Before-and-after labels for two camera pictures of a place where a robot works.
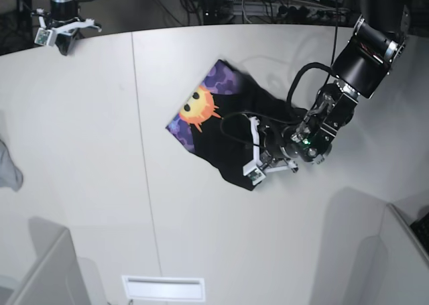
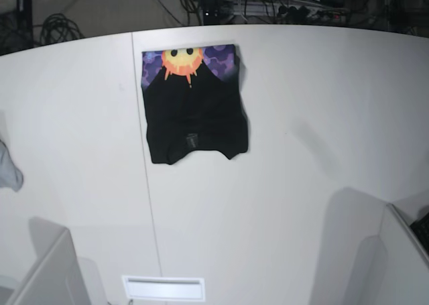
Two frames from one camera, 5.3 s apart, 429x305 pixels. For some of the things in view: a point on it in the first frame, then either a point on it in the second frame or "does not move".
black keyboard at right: [421, 228] does not move
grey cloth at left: [11, 175] does not move
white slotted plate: [164, 287] does not move
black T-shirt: [216, 120] → [194, 100]
